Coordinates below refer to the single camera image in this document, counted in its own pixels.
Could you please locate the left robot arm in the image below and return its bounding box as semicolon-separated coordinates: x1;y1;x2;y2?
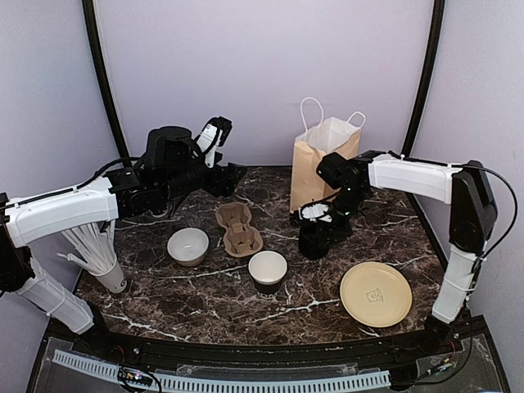
1;117;246;357

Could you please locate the cup of wrapped straws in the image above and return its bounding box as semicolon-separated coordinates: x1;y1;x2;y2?
57;220;127;293

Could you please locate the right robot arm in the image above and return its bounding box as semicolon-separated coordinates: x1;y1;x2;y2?
299;151;515;324

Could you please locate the cardboard cup carrier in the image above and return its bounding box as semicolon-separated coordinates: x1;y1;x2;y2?
215;202;264;258

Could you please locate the brown paper bag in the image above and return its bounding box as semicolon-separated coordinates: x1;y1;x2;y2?
289;97;366;214

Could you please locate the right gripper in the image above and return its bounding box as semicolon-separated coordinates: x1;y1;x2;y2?
316;186;368;250

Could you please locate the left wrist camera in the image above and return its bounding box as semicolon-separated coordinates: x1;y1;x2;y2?
194;116;233;169

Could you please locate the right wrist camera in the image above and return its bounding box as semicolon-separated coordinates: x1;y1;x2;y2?
290;201;345;225

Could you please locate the yellow plate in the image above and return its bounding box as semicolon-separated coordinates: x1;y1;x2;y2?
339;262;413;328

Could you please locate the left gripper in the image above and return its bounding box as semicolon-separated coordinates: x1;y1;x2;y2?
160;157;247;202

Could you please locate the black frame post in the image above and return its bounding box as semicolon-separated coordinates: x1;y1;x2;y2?
81;0;131;165
401;0;445;156

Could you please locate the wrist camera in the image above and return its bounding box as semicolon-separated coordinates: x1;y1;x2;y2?
194;116;233;169
290;201;345;225

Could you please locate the stack of black lids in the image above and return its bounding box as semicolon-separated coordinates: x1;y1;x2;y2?
298;225;330;260

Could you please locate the white ceramic bowl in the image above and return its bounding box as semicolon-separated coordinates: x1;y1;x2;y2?
167;228;210;267

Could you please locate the black front rail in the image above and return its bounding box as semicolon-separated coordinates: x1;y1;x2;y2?
48;317;484;372

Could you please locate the left black frame post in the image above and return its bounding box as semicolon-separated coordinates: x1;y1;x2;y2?
81;0;131;165

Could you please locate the right black frame post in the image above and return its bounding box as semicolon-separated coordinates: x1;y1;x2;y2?
401;0;445;156

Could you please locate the white cable duct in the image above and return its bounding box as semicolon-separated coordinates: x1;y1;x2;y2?
52;350;391;392

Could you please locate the stack of paper cups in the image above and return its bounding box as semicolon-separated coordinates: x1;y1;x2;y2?
151;207;172;218

